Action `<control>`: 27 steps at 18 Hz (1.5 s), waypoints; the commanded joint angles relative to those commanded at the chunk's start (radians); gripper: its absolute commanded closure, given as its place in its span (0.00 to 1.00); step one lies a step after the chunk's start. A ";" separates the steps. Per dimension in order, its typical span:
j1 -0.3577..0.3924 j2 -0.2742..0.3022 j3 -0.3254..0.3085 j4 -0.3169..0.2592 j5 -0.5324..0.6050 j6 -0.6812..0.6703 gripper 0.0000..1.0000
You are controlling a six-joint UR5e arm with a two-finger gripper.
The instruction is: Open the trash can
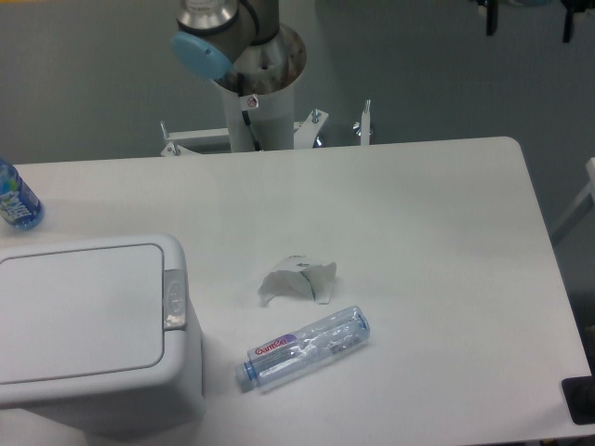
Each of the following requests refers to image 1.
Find blue labelled water bottle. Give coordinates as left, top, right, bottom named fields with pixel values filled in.
left=1, top=159, right=45, bottom=230

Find white metal base frame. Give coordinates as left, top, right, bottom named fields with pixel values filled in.
left=160, top=98, right=374, bottom=157

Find white plastic trash can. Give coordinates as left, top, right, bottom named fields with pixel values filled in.
left=1, top=234, right=205, bottom=437

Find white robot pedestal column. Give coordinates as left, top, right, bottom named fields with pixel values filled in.
left=215, top=24, right=307, bottom=152

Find grey lid push button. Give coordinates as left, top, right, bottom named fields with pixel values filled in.
left=163, top=269, right=188, bottom=331

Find white trash can lid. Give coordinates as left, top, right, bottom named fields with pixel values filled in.
left=1, top=245, right=164, bottom=384

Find white frame at right edge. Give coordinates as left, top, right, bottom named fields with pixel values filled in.
left=549, top=157, right=594, bottom=246

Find black pad at table corner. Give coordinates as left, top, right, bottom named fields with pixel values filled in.
left=562, top=375, right=594, bottom=426

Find black cable on pedestal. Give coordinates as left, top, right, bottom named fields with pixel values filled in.
left=236, top=72, right=261, bottom=152

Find crumpled white paper carton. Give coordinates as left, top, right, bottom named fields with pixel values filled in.
left=258, top=255, right=337, bottom=307

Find empty clear Ganten bottle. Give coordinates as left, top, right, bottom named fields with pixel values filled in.
left=234, top=306, right=371, bottom=392

